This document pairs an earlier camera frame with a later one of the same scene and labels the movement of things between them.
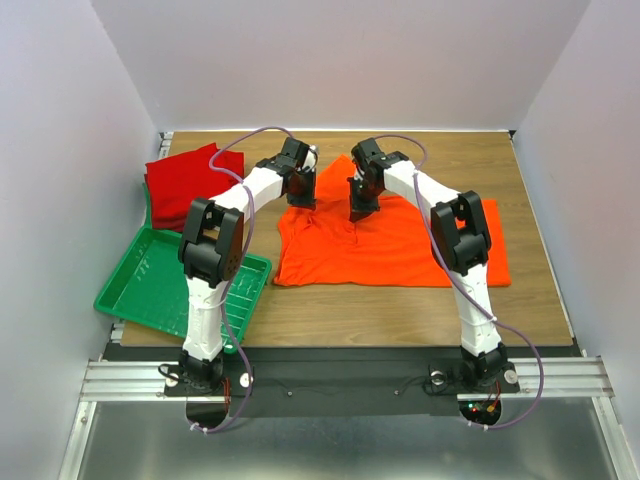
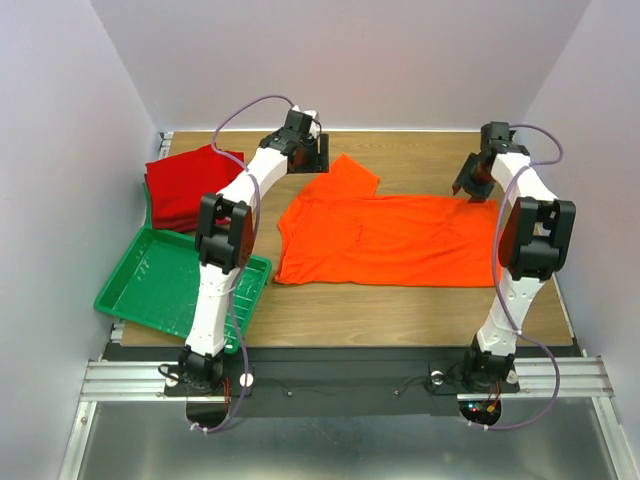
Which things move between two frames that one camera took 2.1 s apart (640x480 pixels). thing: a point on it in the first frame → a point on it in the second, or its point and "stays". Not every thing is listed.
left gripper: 308,201 → 320,162
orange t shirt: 393,244 stays
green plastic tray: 149,286 stays
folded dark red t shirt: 173,183 stays
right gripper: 363,203 → 470,180
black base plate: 297,381 stays
